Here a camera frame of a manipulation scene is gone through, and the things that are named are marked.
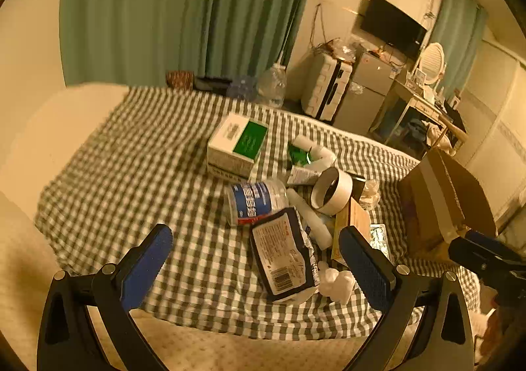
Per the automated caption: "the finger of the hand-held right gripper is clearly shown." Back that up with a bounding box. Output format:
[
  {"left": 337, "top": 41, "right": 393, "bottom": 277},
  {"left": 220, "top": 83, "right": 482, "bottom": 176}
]
[
  {"left": 448, "top": 238, "right": 496, "bottom": 278},
  {"left": 464, "top": 230, "right": 526, "bottom": 257}
]

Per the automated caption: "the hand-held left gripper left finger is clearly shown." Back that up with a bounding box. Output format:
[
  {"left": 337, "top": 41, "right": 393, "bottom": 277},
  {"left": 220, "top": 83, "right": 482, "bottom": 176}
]
[{"left": 37, "top": 224, "right": 181, "bottom": 371}]

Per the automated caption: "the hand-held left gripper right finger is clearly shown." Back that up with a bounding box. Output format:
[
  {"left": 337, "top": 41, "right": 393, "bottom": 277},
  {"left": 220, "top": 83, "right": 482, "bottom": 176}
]
[{"left": 338, "top": 225, "right": 477, "bottom": 371}]

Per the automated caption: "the blue white tissue packet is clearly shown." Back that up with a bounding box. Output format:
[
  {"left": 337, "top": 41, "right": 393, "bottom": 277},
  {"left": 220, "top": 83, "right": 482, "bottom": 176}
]
[{"left": 370, "top": 224, "right": 391, "bottom": 260}]

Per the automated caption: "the small brown paper box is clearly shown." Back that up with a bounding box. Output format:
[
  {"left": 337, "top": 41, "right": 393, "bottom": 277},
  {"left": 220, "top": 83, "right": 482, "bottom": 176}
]
[{"left": 331, "top": 198, "right": 372, "bottom": 265}]

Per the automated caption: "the brown cardboard box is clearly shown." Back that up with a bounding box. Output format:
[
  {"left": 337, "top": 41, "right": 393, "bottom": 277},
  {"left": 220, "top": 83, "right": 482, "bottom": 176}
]
[{"left": 396, "top": 148, "right": 498, "bottom": 257}]

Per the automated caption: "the long white foam stick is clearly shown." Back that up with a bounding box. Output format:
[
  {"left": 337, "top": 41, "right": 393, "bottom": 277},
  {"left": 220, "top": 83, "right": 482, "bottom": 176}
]
[{"left": 287, "top": 188, "right": 333, "bottom": 250}]

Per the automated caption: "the black white snack packet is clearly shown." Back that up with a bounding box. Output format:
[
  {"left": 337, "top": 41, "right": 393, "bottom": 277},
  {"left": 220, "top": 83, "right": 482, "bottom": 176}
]
[{"left": 250, "top": 207, "right": 321, "bottom": 304}]

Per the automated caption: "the crushed blue label plastic bottle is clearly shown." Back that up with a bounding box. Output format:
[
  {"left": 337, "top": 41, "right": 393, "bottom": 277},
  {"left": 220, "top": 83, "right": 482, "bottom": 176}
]
[{"left": 225, "top": 179, "right": 289, "bottom": 226}]

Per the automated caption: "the green white carton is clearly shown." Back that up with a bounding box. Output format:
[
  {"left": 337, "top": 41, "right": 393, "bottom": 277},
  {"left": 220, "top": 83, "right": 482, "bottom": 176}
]
[{"left": 206, "top": 113, "right": 270, "bottom": 179}]

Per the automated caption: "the white tape roll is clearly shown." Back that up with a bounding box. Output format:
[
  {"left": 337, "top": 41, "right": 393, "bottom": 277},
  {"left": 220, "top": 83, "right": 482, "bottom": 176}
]
[{"left": 310, "top": 166, "right": 353, "bottom": 215}]

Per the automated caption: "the green white checkered blanket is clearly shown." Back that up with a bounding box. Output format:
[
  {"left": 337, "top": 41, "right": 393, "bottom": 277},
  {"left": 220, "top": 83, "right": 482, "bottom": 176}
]
[{"left": 35, "top": 85, "right": 481, "bottom": 339}]

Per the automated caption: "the white tube carton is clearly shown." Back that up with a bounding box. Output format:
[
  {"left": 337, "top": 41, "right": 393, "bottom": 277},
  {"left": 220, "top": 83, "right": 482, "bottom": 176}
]
[{"left": 287, "top": 166, "right": 321, "bottom": 187}]

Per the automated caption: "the beige cloth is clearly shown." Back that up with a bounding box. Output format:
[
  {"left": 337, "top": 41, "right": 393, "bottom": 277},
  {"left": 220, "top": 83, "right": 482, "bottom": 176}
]
[{"left": 426, "top": 123, "right": 449, "bottom": 146}]

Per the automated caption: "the green white tube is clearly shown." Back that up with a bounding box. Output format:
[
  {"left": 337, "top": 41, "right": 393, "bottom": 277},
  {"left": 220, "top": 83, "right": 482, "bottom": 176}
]
[{"left": 294, "top": 136, "right": 338, "bottom": 171}]

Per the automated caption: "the white wardrobe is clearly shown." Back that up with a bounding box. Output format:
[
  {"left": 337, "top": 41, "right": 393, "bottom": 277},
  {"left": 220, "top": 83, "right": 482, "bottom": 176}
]
[{"left": 452, "top": 38, "right": 526, "bottom": 232}]

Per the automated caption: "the green foil packet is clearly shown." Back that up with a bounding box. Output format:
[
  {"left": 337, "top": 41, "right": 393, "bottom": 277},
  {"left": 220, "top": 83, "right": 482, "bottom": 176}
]
[{"left": 288, "top": 141, "right": 315, "bottom": 168}]

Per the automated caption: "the white wooden desk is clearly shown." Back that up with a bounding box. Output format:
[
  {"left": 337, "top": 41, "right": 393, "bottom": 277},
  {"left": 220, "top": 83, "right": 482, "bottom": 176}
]
[{"left": 370, "top": 79, "right": 467, "bottom": 150}]

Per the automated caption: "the grey mini fridge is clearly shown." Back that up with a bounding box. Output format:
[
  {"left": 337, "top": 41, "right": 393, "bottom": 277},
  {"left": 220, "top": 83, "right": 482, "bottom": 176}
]
[{"left": 333, "top": 51, "right": 397, "bottom": 137}]

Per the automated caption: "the round white table mirror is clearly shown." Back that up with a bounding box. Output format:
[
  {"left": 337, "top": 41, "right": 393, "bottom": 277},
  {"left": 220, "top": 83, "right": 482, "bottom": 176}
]
[{"left": 413, "top": 43, "right": 446, "bottom": 90}]

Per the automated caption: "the brown wicker basket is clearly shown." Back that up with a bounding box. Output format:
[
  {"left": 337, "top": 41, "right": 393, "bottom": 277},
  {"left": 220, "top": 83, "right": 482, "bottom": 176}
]
[{"left": 165, "top": 71, "right": 194, "bottom": 90}]

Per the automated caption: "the flat black case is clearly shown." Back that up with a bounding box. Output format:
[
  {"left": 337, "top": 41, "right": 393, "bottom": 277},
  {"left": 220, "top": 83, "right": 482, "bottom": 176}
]
[{"left": 193, "top": 76, "right": 231, "bottom": 94}]

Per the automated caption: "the white suitcase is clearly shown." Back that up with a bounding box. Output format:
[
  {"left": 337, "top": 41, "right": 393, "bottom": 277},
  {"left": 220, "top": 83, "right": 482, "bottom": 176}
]
[{"left": 301, "top": 52, "right": 355, "bottom": 121}]

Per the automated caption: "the pack of small water bottles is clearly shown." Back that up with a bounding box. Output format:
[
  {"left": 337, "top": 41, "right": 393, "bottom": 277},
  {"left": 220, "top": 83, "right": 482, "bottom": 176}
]
[{"left": 227, "top": 76, "right": 259, "bottom": 102}]

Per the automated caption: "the large clear water jug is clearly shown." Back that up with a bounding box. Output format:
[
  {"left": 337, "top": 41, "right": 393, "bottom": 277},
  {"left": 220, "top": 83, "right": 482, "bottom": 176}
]
[{"left": 255, "top": 63, "right": 287, "bottom": 109}]

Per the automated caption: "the narrow green curtain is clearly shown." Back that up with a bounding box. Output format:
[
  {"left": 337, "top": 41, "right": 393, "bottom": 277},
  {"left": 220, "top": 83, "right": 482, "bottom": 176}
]
[{"left": 431, "top": 0, "right": 490, "bottom": 104}]

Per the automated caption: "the clear plastic bag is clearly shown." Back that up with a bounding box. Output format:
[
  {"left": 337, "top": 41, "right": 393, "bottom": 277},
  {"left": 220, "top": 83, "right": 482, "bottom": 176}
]
[{"left": 329, "top": 38, "right": 359, "bottom": 64}]

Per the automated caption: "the black flat television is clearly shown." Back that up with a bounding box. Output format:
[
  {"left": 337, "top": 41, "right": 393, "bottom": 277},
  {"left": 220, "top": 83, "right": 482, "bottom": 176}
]
[{"left": 360, "top": 0, "right": 428, "bottom": 59}]

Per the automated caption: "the wide green curtain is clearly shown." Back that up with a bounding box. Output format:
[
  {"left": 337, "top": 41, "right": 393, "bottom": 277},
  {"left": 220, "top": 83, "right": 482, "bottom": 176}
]
[{"left": 60, "top": 0, "right": 323, "bottom": 88}]

